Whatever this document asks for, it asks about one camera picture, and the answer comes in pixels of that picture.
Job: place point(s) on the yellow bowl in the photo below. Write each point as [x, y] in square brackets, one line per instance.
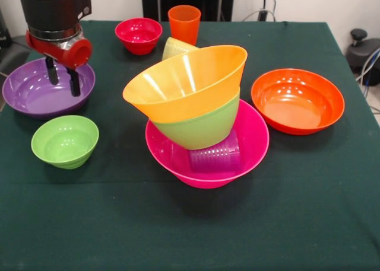
[190, 105]

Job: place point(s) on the purple cup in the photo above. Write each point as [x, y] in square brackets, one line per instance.
[213, 159]

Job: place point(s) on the small green bowl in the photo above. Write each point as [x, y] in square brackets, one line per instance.
[65, 143]

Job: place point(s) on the orange bowl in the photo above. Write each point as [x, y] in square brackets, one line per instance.
[297, 102]

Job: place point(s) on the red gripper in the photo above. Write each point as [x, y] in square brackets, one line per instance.
[63, 54]

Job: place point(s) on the yellow cup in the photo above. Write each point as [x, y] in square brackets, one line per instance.
[175, 47]

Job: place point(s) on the dark green tablecloth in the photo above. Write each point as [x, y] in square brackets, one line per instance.
[89, 208]

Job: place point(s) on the orange cup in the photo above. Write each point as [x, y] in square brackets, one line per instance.
[184, 28]

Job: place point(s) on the black round equipment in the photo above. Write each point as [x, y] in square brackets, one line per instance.
[360, 51]

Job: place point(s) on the pink bowl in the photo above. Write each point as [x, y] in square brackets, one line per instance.
[252, 140]

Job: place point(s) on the red bowl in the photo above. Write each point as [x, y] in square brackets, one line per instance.
[139, 36]

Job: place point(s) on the large green bowl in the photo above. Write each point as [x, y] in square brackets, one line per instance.
[202, 131]

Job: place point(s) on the purple bowl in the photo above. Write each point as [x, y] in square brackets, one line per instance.
[29, 96]

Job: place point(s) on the dark grey chair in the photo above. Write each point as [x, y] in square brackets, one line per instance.
[12, 51]

